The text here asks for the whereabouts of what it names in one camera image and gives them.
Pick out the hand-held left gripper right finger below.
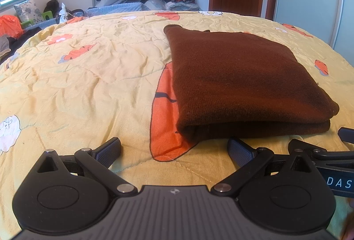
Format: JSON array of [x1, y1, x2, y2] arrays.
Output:
[[211, 138, 316, 197]]

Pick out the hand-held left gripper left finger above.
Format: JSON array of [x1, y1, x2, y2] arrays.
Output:
[[36, 136, 139, 196]]

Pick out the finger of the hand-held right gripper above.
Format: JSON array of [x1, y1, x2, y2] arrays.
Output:
[[288, 139, 330, 160], [338, 127, 354, 144]]

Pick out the brown knit sweater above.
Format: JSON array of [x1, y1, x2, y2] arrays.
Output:
[[164, 25, 340, 144]]

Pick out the yellow printed blanket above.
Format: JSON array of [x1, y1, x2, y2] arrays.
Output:
[[0, 10, 354, 238]]

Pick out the blue quilt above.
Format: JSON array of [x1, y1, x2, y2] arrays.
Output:
[[83, 2, 150, 18]]

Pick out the dark cloth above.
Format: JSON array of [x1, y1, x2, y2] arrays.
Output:
[[0, 27, 42, 59]]

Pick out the white crumpled wrapper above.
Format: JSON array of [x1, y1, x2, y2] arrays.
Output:
[[56, 2, 70, 24]]

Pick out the green chair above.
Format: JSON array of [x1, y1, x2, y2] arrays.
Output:
[[19, 10, 54, 28]]

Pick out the dark plush toy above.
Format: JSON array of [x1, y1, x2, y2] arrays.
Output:
[[43, 0, 60, 16]]

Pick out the orange bag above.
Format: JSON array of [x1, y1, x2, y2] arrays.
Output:
[[0, 15, 24, 38]]

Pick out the floral pillow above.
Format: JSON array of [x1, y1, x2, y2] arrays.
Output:
[[14, 0, 42, 25]]

